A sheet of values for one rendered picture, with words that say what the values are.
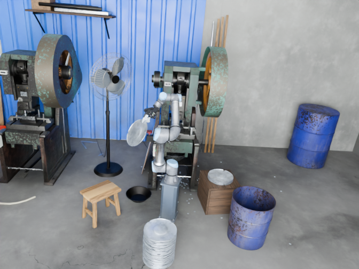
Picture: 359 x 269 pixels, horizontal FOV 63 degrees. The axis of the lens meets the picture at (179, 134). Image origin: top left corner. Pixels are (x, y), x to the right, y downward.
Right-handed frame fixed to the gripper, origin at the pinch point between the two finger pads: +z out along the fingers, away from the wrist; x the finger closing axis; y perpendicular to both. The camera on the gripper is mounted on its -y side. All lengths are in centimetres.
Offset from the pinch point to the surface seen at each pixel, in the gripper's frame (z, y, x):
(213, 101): -66, 23, 41
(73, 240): 130, 5, 17
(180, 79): -70, -22, 23
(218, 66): -95, 18, 19
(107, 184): 72, -16, 28
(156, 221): 68, 59, 35
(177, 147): -8, -10, 74
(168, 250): 79, 84, 39
